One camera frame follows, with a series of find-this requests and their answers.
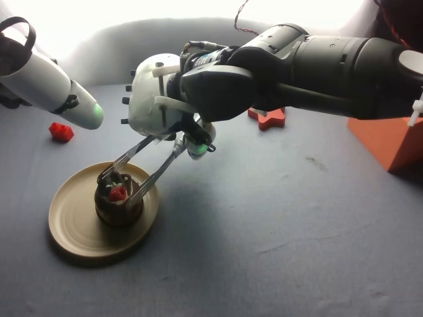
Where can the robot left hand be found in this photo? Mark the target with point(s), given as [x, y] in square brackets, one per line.
[43, 82]

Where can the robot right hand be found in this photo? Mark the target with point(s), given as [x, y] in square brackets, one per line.
[145, 99]

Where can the chocolate toy cake with strawberry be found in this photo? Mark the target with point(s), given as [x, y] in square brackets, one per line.
[117, 211]

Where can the beige round plate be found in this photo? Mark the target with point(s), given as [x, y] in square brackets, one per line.
[76, 224]

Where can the red toy brick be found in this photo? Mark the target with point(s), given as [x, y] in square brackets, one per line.
[61, 132]

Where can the red star block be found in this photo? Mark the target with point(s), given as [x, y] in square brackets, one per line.
[271, 120]

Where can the orange textured foam block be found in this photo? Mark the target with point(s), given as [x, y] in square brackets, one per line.
[383, 138]

